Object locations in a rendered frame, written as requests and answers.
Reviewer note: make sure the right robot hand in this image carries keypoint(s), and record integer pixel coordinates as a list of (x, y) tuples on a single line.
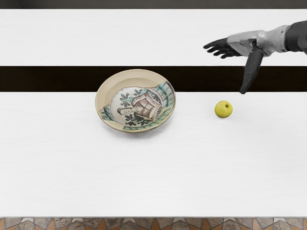
[(247, 43)]

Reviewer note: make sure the beige painted ceramic plate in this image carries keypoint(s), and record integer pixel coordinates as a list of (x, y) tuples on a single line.
[(135, 101)]

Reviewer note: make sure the yellow-green apple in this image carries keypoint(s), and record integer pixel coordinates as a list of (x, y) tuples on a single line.
[(223, 109)]

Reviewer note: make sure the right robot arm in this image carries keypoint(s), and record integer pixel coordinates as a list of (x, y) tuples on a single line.
[(297, 36)]

